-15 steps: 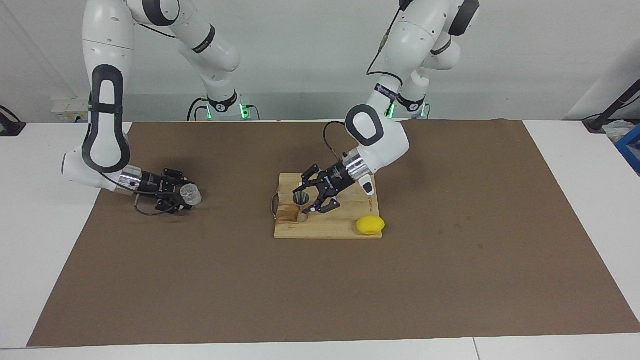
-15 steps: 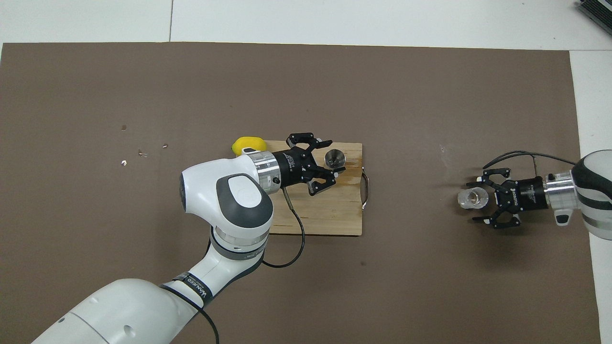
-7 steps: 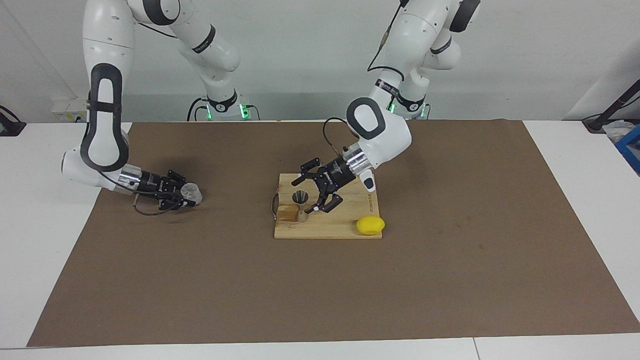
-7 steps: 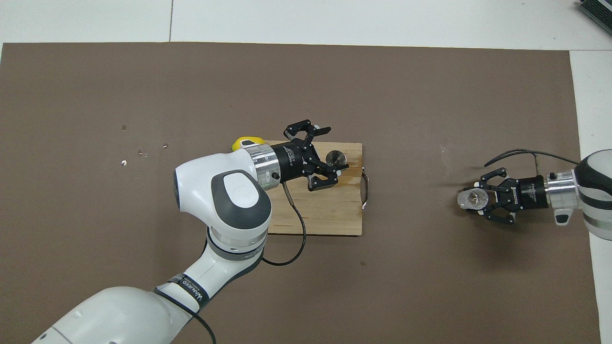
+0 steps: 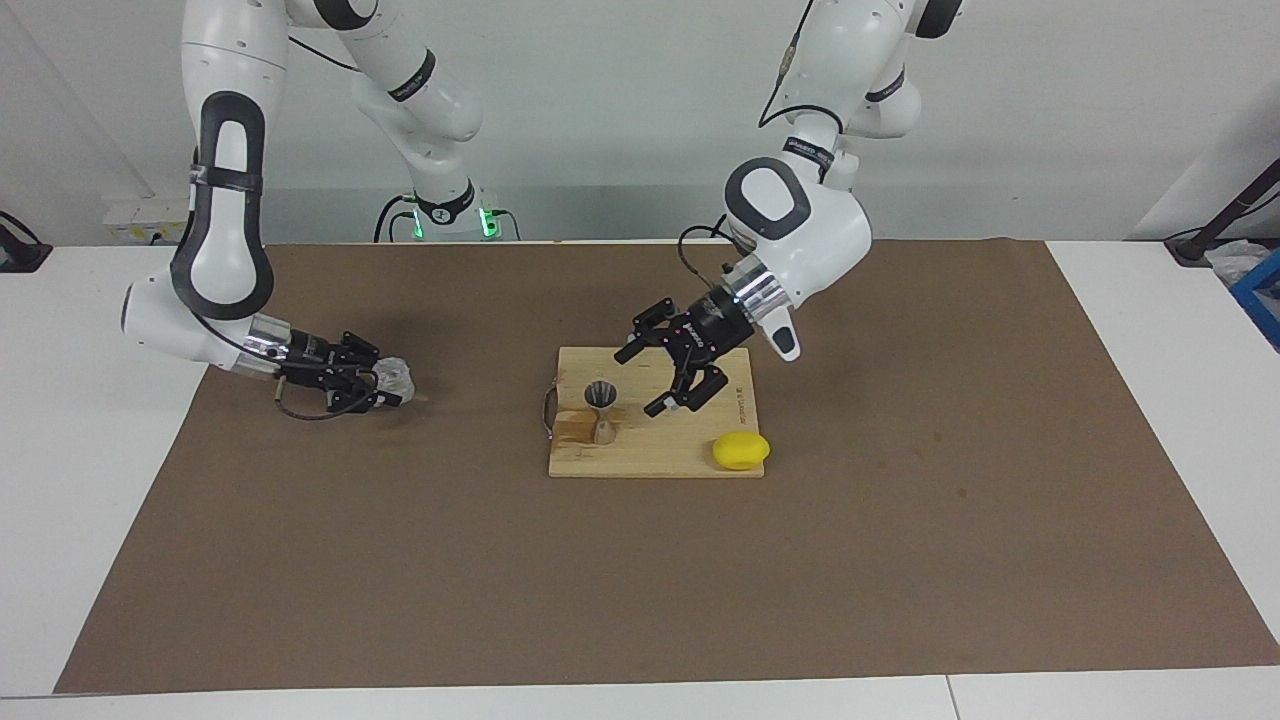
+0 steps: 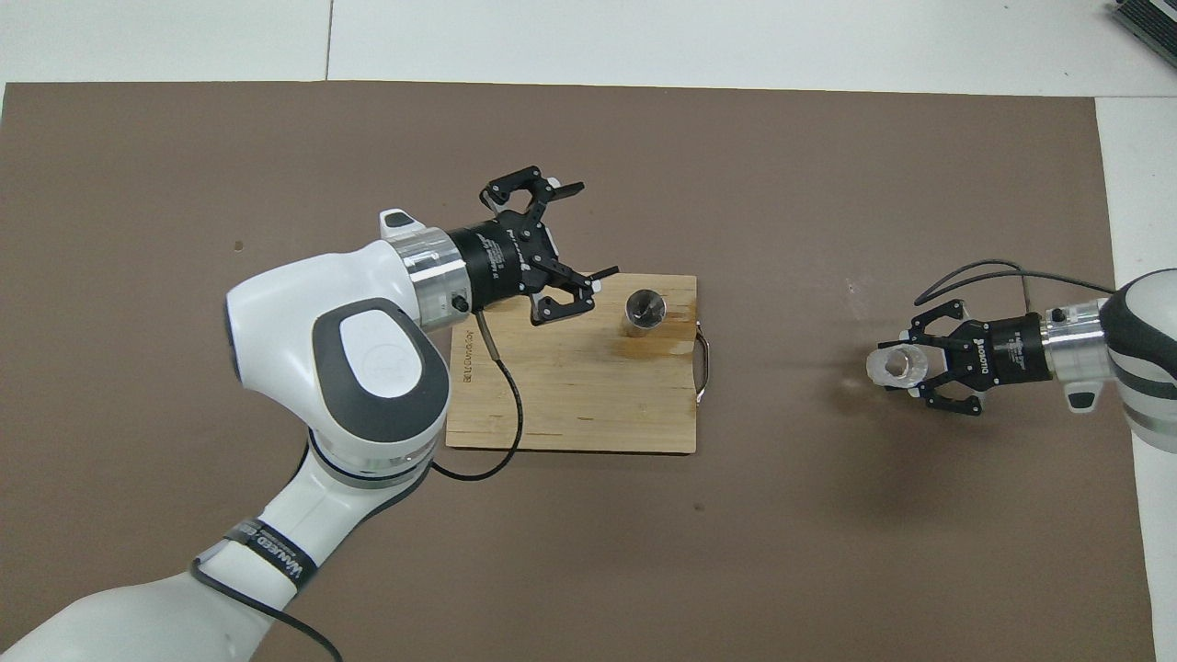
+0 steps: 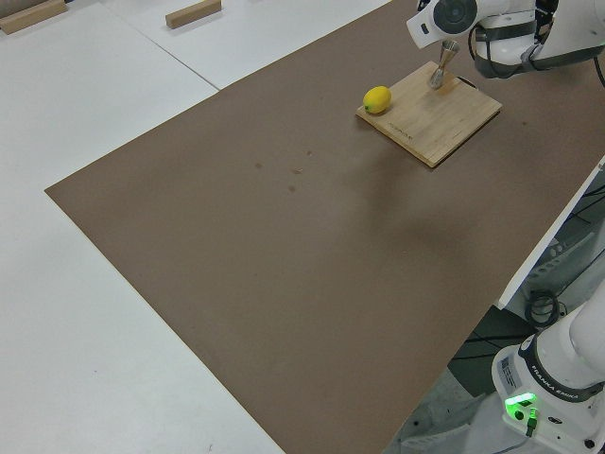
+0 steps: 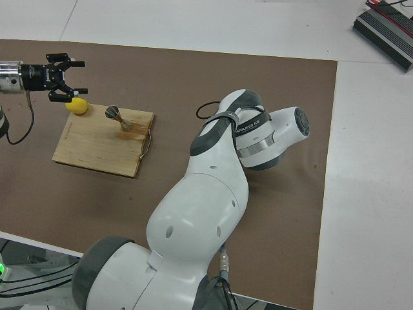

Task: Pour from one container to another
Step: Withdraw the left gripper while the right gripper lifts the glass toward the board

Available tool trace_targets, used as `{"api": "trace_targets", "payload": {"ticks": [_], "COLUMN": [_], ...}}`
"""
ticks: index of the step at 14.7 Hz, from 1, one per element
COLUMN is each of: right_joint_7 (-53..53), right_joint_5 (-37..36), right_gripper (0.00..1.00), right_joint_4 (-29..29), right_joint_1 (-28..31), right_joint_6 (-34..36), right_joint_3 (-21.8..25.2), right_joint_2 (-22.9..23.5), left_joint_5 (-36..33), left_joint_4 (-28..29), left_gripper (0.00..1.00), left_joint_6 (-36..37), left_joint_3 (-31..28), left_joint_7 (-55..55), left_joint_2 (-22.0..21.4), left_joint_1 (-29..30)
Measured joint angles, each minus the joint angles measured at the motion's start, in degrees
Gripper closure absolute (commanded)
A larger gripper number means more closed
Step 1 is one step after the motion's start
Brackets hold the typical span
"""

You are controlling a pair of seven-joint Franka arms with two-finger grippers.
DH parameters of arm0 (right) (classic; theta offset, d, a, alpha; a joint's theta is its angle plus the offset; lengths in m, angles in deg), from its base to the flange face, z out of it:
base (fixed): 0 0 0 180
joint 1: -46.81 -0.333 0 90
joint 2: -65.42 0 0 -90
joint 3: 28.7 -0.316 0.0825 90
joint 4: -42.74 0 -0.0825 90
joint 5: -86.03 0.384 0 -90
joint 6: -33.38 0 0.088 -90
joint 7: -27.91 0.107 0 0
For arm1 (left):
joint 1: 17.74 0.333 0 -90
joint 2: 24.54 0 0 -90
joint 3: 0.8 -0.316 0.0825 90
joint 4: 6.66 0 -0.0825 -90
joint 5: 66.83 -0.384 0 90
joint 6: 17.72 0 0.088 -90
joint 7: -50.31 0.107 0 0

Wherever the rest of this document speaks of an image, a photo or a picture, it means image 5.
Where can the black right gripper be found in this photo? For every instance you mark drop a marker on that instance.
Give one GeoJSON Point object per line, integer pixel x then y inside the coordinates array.
{"type": "Point", "coordinates": [315, 360]}

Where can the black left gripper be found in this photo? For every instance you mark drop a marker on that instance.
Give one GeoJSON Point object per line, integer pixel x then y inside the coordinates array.
{"type": "Point", "coordinates": [715, 322]}

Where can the small clear glass cup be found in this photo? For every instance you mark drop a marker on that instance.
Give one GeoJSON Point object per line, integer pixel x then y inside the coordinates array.
{"type": "Point", "coordinates": [395, 378]}

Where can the metal jigger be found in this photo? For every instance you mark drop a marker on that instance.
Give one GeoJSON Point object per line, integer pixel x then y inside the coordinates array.
{"type": "Point", "coordinates": [601, 393]}

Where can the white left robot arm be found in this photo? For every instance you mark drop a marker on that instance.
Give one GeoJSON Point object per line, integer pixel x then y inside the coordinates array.
{"type": "Point", "coordinates": [810, 225]}

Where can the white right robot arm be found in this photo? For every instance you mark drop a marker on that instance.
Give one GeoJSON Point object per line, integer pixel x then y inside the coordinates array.
{"type": "Point", "coordinates": [220, 250]}

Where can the wooden cutting board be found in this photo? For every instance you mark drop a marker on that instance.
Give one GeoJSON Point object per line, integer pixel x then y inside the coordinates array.
{"type": "Point", "coordinates": [660, 452]}

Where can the yellow lemon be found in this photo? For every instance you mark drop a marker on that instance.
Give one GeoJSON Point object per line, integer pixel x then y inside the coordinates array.
{"type": "Point", "coordinates": [740, 451]}

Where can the brown table mat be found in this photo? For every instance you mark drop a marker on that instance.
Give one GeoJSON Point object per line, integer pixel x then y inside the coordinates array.
{"type": "Point", "coordinates": [400, 560]}

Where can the clear plastic bag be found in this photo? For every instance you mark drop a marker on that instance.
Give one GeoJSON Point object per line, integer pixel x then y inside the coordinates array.
{"type": "Point", "coordinates": [1235, 262]}

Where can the black stand pole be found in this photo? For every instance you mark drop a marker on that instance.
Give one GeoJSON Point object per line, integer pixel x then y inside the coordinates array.
{"type": "Point", "coordinates": [1235, 210]}

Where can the blue box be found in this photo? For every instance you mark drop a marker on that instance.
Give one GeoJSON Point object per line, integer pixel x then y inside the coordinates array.
{"type": "Point", "coordinates": [1265, 300]}

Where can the white wall socket box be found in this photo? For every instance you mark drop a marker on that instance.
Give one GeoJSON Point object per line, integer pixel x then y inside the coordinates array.
{"type": "Point", "coordinates": [150, 215]}

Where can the black clamp mount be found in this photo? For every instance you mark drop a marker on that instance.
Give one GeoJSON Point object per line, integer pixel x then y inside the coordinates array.
{"type": "Point", "coordinates": [20, 255]}

